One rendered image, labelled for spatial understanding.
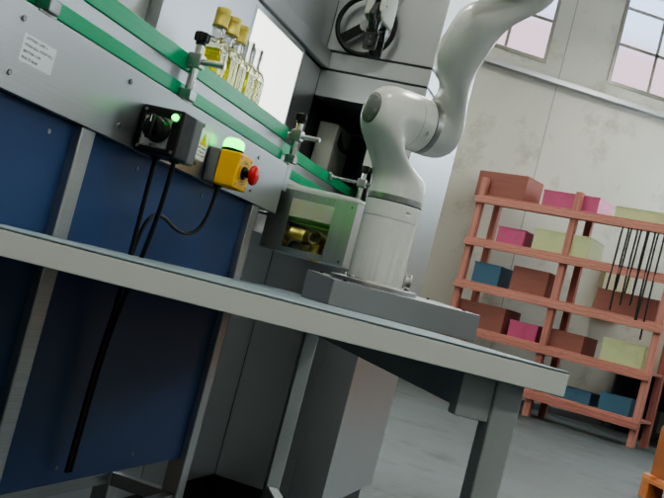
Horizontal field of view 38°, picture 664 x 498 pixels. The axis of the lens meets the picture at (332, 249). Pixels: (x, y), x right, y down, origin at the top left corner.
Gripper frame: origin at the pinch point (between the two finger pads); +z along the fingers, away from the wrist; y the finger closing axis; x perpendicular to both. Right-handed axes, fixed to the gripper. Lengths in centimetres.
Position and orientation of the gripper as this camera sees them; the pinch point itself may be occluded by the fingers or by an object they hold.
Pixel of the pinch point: (373, 45)
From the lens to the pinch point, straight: 232.0
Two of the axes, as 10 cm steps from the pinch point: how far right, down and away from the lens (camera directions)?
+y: -2.8, -1.2, -9.5
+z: -2.5, 9.7, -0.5
